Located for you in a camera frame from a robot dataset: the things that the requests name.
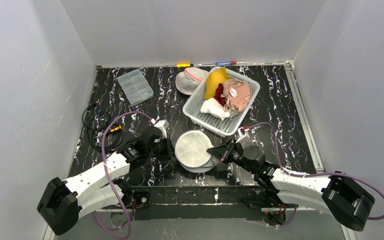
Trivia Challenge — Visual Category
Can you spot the white mesh bag blue zipper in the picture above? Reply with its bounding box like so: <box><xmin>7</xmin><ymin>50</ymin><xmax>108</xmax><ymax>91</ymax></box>
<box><xmin>174</xmin><ymin>130</ymin><xmax>220</xmax><ymax>174</ymax></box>

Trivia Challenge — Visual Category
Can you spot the beige pink bra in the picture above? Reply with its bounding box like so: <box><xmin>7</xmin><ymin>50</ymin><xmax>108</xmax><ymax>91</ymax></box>
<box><xmin>221</xmin><ymin>79</ymin><xmax>253</xmax><ymax>113</ymax></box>

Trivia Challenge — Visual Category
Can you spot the red bra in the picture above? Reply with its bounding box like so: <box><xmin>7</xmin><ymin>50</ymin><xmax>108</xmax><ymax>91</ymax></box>
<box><xmin>213</xmin><ymin>83</ymin><xmax>227</xmax><ymax>107</ymax></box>

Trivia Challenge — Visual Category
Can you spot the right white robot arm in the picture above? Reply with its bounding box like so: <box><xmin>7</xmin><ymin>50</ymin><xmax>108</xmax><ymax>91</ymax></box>
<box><xmin>207</xmin><ymin>140</ymin><xmax>375</xmax><ymax>232</ymax></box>

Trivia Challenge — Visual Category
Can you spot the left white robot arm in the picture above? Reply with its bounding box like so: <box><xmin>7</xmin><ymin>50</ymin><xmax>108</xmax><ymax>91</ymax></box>
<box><xmin>36</xmin><ymin>120</ymin><xmax>172</xmax><ymax>236</ymax></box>

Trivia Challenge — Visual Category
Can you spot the white bra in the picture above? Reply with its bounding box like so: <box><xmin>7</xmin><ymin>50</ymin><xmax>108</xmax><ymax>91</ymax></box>
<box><xmin>199</xmin><ymin>98</ymin><xmax>240</xmax><ymax>121</ymax></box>

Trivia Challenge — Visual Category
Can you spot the white mesh bag pink zipper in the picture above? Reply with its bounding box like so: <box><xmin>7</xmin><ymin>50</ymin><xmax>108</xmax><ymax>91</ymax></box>
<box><xmin>175</xmin><ymin>67</ymin><xmax>209</xmax><ymax>96</ymax></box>

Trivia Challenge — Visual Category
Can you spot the yellow bra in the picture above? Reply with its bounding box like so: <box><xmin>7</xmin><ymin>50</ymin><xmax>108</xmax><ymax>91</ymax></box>
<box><xmin>204</xmin><ymin>67</ymin><xmax>230</xmax><ymax>100</ymax></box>

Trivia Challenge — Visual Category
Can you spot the white plastic basket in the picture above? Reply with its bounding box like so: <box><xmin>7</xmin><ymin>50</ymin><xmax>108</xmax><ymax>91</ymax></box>
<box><xmin>182</xmin><ymin>69</ymin><xmax>261</xmax><ymax>137</ymax></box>

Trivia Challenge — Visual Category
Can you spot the clear plastic organizer box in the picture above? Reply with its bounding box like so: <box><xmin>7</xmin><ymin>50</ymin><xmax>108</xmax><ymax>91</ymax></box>
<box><xmin>116</xmin><ymin>69</ymin><xmax>154</xmax><ymax>106</ymax></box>

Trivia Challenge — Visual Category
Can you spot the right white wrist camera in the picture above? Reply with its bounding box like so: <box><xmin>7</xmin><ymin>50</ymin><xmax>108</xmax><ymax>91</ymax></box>
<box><xmin>236</xmin><ymin>126</ymin><xmax>250</xmax><ymax>144</ymax></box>

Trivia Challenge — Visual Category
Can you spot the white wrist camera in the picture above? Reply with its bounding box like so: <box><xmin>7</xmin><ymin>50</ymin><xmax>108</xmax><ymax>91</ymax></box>
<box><xmin>153</xmin><ymin>119</ymin><xmax>169</xmax><ymax>138</ymax></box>
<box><xmin>236</xmin><ymin>126</ymin><xmax>250</xmax><ymax>144</ymax></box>

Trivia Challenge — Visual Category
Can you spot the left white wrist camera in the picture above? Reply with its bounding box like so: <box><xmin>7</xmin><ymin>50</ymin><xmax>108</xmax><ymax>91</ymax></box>
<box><xmin>153</xmin><ymin>119</ymin><xmax>169</xmax><ymax>138</ymax></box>

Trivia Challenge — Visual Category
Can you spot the black base frame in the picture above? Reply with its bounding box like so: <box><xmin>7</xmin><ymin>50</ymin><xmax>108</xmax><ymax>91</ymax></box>
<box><xmin>110</xmin><ymin>185</ymin><xmax>287</xmax><ymax>226</ymax></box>

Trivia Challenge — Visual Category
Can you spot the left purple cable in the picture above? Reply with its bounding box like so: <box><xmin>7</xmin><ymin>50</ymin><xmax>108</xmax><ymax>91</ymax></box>
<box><xmin>90</xmin><ymin>111</ymin><xmax>156</xmax><ymax>240</ymax></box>

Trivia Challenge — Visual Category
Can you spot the black coiled cable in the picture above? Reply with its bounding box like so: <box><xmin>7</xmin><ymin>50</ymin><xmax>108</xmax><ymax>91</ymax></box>
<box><xmin>80</xmin><ymin>103</ymin><xmax>125</xmax><ymax>154</ymax></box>

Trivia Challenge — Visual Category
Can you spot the yellow handled screwdriver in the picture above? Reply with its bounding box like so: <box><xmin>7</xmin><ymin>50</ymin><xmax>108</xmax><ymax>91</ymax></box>
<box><xmin>176</xmin><ymin>63</ymin><xmax>194</xmax><ymax>68</ymax></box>

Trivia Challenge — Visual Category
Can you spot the aluminium side rail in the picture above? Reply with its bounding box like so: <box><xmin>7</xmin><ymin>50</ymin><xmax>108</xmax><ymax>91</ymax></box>
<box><xmin>283</xmin><ymin>60</ymin><xmax>359</xmax><ymax>240</ymax></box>

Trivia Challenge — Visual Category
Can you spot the blue red handled screwdriver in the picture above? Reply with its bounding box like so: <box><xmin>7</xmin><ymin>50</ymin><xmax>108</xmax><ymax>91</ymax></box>
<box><xmin>215</xmin><ymin>61</ymin><xmax>237</xmax><ymax>66</ymax></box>

